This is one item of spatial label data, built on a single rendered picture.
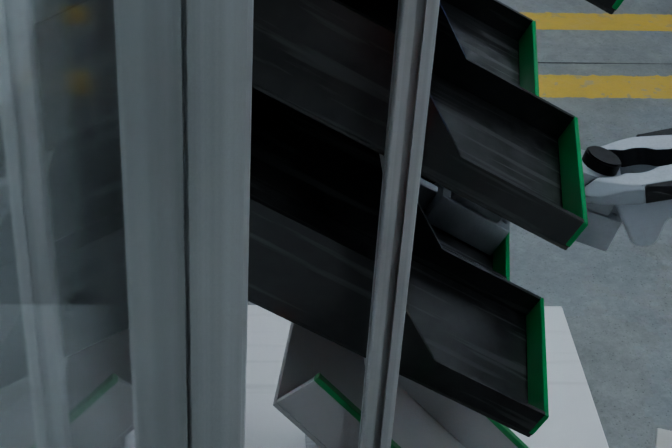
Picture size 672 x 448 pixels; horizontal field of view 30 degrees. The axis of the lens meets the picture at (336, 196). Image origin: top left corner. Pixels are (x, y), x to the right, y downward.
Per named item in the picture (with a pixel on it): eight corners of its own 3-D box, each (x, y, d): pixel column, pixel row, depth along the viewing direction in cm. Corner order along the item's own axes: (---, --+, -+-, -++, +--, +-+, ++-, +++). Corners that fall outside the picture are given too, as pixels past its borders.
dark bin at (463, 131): (558, 143, 88) (620, 62, 84) (566, 252, 77) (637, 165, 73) (201, -50, 83) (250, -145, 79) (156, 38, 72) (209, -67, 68)
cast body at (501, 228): (492, 227, 106) (538, 167, 102) (490, 257, 103) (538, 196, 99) (406, 181, 105) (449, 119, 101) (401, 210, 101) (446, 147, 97)
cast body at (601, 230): (602, 226, 104) (639, 156, 101) (606, 253, 101) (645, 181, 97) (508, 192, 104) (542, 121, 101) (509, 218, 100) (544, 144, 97)
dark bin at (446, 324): (526, 319, 97) (581, 254, 93) (529, 439, 86) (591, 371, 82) (202, 154, 92) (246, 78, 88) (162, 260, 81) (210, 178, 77)
